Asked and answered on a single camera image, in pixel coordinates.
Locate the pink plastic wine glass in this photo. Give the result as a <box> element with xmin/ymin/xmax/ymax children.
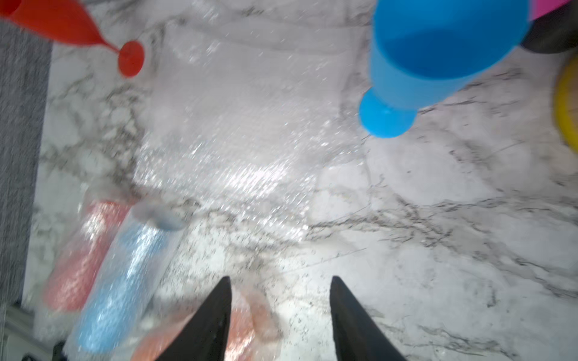
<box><xmin>530</xmin><ymin>0</ymin><xmax>570</xmax><ymax>20</ymax></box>

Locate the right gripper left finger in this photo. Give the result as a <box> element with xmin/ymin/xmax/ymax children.
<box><xmin>157</xmin><ymin>276</ymin><xmax>233</xmax><ymax>361</ymax></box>

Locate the clear bubble wrap sheet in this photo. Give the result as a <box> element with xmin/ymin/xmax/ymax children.
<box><xmin>135</xmin><ymin>18</ymin><xmax>363</xmax><ymax>241</ymax></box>

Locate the yellow bowl with buns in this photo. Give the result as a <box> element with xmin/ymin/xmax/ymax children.
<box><xmin>552</xmin><ymin>56</ymin><xmax>577</xmax><ymax>153</ymax></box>

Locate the blue wine glass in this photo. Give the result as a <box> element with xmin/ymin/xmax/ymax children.
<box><xmin>359</xmin><ymin>0</ymin><xmax>531</xmax><ymax>138</ymax></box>
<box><xmin>63</xmin><ymin>202</ymin><xmax>185</xmax><ymax>360</ymax></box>

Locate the red plastic wine glass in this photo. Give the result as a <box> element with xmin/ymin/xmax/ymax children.
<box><xmin>1</xmin><ymin>0</ymin><xmax>145</xmax><ymax>78</ymax></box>

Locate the orange wine glass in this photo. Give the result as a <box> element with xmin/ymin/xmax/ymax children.
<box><xmin>129</xmin><ymin>283</ymin><xmax>281</xmax><ymax>360</ymax></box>

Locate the black mug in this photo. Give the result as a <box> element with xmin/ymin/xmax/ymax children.
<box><xmin>521</xmin><ymin>1</ymin><xmax>577</xmax><ymax>54</ymax></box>

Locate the wrapped red wine glass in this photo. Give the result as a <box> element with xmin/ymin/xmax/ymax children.
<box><xmin>41</xmin><ymin>180</ymin><xmax>134</xmax><ymax>313</ymax></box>

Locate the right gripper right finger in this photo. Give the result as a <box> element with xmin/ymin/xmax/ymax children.
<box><xmin>330</xmin><ymin>276</ymin><xmax>406</xmax><ymax>361</ymax></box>

